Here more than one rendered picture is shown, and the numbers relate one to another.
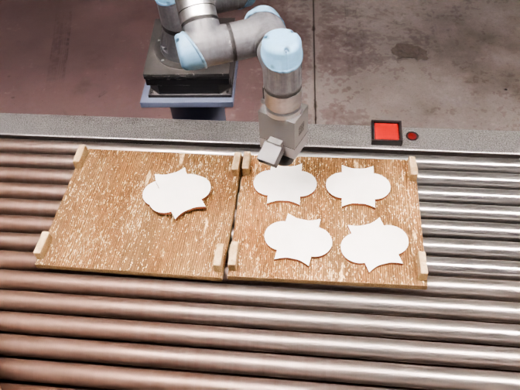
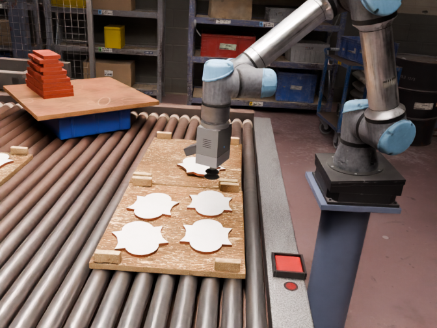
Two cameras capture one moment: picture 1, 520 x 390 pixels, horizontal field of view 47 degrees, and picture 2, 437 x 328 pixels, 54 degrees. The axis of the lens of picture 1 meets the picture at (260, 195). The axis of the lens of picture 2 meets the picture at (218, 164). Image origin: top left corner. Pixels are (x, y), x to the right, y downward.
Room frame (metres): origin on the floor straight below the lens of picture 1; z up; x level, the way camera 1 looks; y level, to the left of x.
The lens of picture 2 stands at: (0.77, -1.14, 1.53)
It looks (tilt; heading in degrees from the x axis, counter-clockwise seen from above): 23 degrees down; 82
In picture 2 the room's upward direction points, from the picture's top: 4 degrees clockwise
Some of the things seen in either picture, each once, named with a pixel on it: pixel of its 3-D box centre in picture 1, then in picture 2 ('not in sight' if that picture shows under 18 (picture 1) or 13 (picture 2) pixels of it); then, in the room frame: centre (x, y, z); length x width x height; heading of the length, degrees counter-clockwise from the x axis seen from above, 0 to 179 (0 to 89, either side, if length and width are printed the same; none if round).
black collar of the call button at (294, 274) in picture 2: (386, 132); (288, 265); (1.06, -0.33, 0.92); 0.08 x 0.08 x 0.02; 81
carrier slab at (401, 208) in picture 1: (326, 216); (177, 223); (0.81, -0.15, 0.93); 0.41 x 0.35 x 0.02; 82
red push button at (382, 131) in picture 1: (386, 133); (288, 265); (1.06, -0.33, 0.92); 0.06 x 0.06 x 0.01; 81
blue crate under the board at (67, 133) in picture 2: not in sight; (82, 112); (0.43, 0.68, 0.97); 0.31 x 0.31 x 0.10; 31
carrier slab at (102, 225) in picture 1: (146, 208); (192, 162); (0.87, 0.27, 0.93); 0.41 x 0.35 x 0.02; 80
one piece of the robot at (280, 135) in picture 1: (277, 130); (207, 138); (0.89, -0.05, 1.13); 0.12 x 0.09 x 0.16; 147
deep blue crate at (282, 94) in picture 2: not in sight; (294, 84); (2.46, 4.26, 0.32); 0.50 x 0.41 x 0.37; 170
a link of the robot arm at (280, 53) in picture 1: (281, 62); (218, 82); (0.91, -0.06, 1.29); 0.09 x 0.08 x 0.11; 12
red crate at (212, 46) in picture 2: not in sight; (227, 44); (1.55, 4.34, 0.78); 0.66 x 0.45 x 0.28; 174
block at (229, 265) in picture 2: (412, 168); (227, 265); (0.91, -0.36, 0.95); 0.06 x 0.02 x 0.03; 172
